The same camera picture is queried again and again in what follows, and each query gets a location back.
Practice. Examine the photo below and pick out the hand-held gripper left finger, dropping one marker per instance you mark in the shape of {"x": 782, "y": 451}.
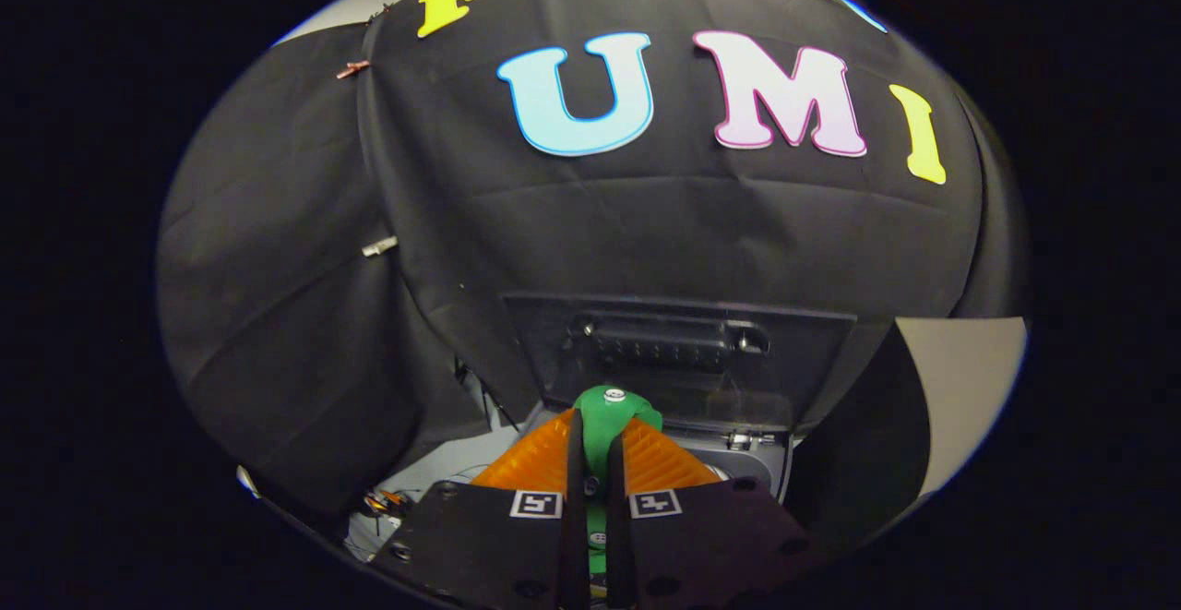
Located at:
{"x": 576, "y": 518}

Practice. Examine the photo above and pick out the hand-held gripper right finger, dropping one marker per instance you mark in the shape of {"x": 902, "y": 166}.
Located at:
{"x": 616, "y": 536}

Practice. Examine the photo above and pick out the green polo shirt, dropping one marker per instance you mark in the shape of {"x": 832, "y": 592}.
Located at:
{"x": 604, "y": 425}

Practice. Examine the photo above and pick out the grey washing machine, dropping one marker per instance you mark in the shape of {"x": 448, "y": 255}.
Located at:
{"x": 757, "y": 467}

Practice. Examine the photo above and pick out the dark washing machine lid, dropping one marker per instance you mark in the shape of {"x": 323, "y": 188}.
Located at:
{"x": 793, "y": 361}

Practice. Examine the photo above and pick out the black backdrop cloth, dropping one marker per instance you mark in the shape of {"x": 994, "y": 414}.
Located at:
{"x": 646, "y": 222}

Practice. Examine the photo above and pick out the white clip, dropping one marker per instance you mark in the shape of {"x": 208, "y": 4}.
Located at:
{"x": 379, "y": 245}

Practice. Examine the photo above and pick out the pink clip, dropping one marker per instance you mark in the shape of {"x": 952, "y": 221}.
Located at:
{"x": 352, "y": 67}

